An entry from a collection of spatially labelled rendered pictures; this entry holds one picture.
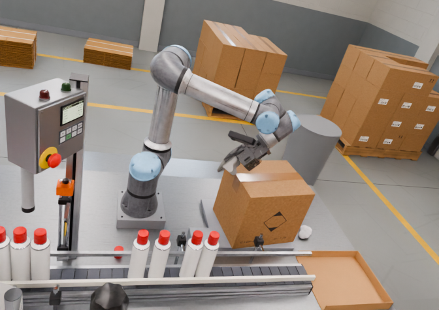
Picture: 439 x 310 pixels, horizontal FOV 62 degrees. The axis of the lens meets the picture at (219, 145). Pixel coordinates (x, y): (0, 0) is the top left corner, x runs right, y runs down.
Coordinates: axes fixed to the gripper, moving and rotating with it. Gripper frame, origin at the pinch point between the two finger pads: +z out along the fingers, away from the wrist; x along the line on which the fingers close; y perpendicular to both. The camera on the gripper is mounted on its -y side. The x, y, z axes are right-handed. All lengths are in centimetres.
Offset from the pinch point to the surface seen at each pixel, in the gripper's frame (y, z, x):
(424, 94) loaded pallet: -72, -208, 303
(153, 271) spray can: 25.0, 33.9, -17.5
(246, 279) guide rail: 39.4, 13.6, 3.5
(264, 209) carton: 21.0, -4.7, 9.1
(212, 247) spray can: 28.6, 14.1, -13.5
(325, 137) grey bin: -56, -69, 186
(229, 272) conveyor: 33.7, 18.4, 5.6
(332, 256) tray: 44, -14, 46
